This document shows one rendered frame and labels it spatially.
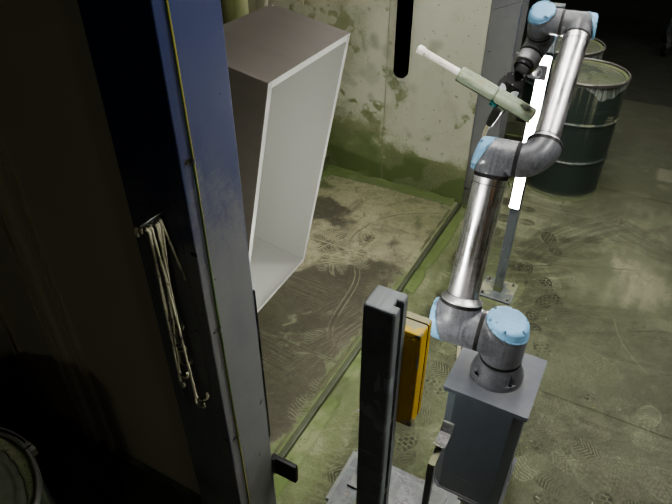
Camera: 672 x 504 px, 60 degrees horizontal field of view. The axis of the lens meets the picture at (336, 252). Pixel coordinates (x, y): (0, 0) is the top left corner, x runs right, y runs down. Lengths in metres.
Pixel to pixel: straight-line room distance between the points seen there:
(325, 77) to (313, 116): 0.19
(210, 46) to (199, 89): 0.08
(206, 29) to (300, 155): 1.57
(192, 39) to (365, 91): 3.21
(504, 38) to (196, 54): 2.88
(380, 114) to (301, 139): 1.72
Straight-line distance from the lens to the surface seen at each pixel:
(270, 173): 2.83
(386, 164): 4.45
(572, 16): 2.32
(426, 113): 4.16
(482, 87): 2.22
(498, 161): 1.98
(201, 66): 1.19
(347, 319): 3.28
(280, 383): 2.97
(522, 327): 2.08
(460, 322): 2.09
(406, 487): 1.75
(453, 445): 2.44
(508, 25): 3.84
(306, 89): 2.55
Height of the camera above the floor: 2.28
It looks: 37 degrees down
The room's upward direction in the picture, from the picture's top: straight up
